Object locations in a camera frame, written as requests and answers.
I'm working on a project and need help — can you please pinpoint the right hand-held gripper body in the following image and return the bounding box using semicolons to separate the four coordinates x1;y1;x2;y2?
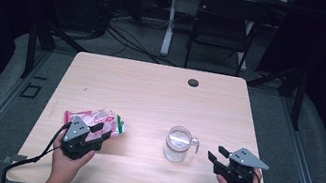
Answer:
211;143;273;183

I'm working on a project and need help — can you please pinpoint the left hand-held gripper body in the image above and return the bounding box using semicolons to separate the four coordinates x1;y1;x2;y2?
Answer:
57;113;107;165

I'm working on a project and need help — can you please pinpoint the pink plastic bag of powder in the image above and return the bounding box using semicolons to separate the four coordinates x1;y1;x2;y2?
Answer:
61;100;130;141

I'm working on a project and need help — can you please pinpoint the clear glass jar with handle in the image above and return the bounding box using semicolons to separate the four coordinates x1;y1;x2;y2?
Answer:
161;123;203;166

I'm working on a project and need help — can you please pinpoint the person's left hand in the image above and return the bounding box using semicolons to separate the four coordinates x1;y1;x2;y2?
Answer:
45;134;98;183

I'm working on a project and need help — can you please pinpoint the grey table clamp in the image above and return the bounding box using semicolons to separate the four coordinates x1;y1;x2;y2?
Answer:
1;151;29;168

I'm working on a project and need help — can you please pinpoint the dark round table grommet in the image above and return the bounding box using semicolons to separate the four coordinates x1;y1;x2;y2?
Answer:
186;78;200;89

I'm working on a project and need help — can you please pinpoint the black metal stand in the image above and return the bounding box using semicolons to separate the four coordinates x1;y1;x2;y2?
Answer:
240;58;311;132
19;18;92;89

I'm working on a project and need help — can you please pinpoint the white desk leg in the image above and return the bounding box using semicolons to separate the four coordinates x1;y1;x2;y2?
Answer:
159;0;180;58
236;19;257;73

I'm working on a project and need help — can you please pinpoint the black folding chair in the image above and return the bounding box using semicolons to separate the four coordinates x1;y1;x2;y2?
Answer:
182;0;271;82

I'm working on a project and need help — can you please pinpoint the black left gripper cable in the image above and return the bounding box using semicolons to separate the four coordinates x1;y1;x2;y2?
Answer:
1;112;73;183

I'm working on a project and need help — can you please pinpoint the bundle of floor cables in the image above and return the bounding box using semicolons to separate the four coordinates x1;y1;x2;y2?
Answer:
83;0;188;68

